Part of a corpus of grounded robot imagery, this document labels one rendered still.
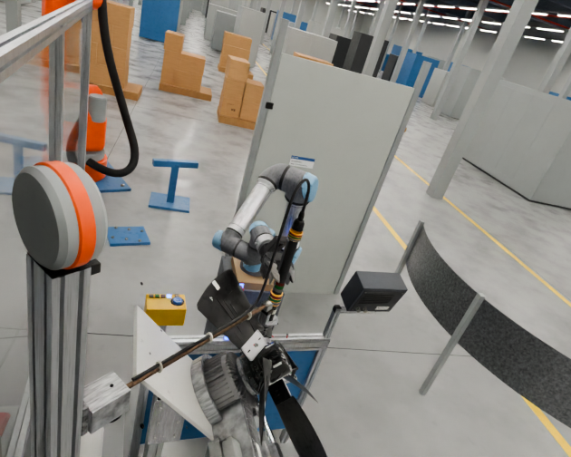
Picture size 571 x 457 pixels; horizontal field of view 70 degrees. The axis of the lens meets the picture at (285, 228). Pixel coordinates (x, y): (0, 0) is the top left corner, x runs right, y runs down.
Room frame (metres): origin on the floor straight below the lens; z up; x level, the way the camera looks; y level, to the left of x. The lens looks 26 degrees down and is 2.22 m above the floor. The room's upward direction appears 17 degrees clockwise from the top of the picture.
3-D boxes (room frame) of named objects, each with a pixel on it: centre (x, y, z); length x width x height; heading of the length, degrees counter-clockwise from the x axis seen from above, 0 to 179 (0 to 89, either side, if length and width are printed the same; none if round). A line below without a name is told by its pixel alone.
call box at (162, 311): (1.33, 0.39, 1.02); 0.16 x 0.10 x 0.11; 115
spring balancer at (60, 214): (0.51, 0.33, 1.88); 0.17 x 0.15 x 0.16; 25
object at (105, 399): (0.59, 0.28, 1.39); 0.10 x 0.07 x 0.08; 150
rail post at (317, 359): (1.68, -0.36, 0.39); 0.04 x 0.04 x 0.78; 25
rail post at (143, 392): (1.32, 0.42, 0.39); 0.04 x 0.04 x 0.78; 25
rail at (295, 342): (1.50, 0.03, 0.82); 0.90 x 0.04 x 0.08; 115
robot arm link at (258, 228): (1.37, 0.08, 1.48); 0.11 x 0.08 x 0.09; 25
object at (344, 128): (3.17, -0.13, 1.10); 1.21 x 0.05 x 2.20; 115
